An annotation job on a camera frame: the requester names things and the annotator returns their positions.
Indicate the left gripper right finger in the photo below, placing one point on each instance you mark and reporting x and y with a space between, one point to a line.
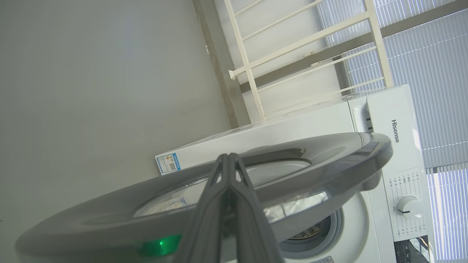
248 226

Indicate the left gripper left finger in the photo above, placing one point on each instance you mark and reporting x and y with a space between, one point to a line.
206 219

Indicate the dark grey washing machine door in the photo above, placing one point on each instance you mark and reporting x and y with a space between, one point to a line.
310 175

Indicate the steel washing machine drum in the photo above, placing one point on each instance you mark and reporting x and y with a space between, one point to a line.
310 232

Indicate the grey rubber door gasket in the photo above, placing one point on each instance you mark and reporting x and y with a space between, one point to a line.
310 248

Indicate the white washing machine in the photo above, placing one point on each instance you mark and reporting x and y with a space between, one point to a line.
292 124

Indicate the blue energy label sticker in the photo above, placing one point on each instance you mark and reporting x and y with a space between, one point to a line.
168 163

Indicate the white drying rack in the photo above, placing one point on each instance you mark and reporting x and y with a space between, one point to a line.
248 69

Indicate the white control panel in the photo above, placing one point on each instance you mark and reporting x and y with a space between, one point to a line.
402 182

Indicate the white control knob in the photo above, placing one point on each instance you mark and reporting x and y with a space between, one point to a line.
409 207

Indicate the white Hisense detergent drawer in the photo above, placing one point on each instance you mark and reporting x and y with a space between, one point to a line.
387 120

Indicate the grey window blinds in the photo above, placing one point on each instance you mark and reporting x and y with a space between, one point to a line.
431 91

